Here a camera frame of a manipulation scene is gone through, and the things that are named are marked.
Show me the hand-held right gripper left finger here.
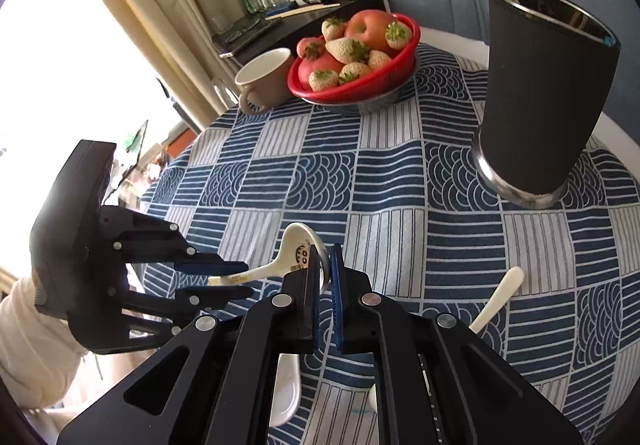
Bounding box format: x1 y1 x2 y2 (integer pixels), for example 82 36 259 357
56 244 322 445

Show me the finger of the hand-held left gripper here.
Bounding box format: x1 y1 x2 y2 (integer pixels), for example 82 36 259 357
124 285 255 337
100 206 249 277

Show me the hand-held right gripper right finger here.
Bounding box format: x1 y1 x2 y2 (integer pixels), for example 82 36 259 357
330 244 587 445

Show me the black cylindrical utensil holder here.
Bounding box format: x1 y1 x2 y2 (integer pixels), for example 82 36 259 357
471 0 622 211

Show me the person's left forearm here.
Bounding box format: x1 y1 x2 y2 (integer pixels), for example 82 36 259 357
0 275 89 414

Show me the blue patterned tablecloth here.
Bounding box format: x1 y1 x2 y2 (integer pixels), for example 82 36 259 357
140 42 640 445

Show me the beige mug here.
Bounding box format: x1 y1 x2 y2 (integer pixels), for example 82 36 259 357
234 48 296 115

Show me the red fruit bowl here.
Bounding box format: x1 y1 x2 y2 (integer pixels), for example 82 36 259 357
287 12 420 115

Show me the cream curtain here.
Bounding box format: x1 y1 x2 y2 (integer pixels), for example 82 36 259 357
65 0 242 128

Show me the black smartphone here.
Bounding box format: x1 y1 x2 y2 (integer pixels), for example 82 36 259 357
219 19 282 56

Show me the red apple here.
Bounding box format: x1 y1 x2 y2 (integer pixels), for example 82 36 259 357
298 51 346 86
344 10 397 54

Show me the pile of white strawberries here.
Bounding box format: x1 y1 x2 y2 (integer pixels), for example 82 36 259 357
298 17 415 93

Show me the flat wooden stick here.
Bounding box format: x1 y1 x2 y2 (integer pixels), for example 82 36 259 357
264 5 322 21

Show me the black dresser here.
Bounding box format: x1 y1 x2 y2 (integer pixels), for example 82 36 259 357
212 0 389 72

